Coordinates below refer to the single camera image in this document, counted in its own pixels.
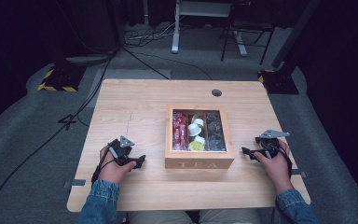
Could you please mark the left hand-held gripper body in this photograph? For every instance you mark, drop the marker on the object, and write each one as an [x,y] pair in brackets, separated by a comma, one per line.
[121,151]

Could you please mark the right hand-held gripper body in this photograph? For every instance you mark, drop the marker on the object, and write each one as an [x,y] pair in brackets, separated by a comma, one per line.
[270,144]

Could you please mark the person's left hand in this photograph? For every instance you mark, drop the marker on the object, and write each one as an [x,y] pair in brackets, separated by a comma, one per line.
[115,171]

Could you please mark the person's right hand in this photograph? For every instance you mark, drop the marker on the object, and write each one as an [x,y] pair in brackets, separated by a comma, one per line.
[275,169]

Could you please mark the pile of dark tea bags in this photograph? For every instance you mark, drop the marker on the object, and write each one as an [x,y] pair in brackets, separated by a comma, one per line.
[215,132]

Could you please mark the grey tape strip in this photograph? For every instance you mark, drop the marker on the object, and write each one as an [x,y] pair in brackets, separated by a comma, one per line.
[300,173]
[74,183]

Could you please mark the bundle of red packets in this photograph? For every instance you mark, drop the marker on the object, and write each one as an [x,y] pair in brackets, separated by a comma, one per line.
[179,132]

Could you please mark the wooden tea box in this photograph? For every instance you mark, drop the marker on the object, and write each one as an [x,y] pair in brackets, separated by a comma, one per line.
[199,161]

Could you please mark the yellow lid creamer cup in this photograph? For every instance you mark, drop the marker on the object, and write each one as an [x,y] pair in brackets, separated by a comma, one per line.
[194,117]
[195,146]

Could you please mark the white creamer cup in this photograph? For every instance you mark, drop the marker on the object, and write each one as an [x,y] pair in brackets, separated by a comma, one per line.
[194,129]
[199,121]

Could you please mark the person's left leg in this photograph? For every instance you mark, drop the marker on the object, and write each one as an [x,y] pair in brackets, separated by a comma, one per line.
[158,218]

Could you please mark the person's leg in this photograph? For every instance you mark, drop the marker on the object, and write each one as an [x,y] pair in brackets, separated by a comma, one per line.
[158,218]
[230,217]

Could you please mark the black stand base hazard tape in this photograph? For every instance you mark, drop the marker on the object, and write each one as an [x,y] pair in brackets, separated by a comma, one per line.
[62,77]
[279,84]

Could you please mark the person's right leg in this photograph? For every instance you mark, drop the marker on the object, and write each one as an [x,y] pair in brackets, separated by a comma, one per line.
[230,217]

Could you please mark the black slanted stand pole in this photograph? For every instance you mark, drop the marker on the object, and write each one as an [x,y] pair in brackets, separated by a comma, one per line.
[295,34]

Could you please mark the black chair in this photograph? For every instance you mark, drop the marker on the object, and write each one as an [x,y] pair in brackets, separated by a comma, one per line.
[248,26]

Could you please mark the white desk frame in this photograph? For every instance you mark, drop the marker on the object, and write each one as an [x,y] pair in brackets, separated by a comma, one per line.
[176,31]

